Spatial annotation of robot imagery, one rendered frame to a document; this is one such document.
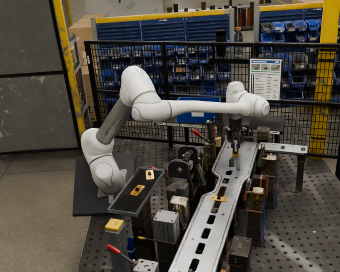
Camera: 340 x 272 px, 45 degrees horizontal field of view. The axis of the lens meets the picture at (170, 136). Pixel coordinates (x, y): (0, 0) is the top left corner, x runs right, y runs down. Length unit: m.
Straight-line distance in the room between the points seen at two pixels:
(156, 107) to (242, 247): 0.75
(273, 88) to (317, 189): 0.72
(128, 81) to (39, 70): 2.42
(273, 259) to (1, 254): 2.27
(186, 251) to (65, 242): 1.91
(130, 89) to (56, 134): 2.69
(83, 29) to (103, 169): 4.38
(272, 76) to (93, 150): 1.29
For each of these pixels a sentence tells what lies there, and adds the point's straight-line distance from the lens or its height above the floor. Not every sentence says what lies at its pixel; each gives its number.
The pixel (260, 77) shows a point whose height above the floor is 1.31.
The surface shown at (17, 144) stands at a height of 0.25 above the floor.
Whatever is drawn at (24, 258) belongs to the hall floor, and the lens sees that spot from 3.57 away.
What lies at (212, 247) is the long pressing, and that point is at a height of 1.00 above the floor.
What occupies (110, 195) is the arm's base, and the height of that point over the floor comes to 0.81.
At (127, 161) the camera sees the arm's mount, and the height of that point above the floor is 0.94.
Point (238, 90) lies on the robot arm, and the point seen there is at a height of 1.43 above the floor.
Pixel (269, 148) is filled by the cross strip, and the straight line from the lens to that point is 2.59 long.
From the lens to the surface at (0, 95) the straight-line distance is 4.62.
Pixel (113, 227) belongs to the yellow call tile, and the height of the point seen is 1.16.
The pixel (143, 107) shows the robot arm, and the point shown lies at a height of 1.50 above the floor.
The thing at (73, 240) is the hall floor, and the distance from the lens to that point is 3.60.
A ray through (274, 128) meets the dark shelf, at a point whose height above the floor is 1.03.
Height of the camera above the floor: 2.22
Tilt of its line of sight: 26 degrees down
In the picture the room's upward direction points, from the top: 4 degrees counter-clockwise
